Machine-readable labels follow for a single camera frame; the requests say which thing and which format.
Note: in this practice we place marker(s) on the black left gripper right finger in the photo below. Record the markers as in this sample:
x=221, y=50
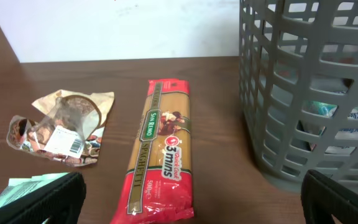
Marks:
x=324, y=200

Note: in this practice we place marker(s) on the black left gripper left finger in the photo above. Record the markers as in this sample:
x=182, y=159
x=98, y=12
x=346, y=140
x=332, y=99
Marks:
x=60, y=201

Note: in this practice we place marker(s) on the small light teal packet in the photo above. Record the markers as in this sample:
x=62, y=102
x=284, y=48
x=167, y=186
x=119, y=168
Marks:
x=19, y=187

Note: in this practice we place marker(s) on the beige mushroom bag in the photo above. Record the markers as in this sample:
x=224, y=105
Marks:
x=71, y=131

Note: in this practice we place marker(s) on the Kleenex tissue multipack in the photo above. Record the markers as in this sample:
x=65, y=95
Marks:
x=344, y=132

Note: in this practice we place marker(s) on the San Remo spaghetti packet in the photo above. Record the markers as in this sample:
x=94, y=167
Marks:
x=158, y=184

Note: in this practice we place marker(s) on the grey plastic basket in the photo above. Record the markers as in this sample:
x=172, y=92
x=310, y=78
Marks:
x=292, y=52

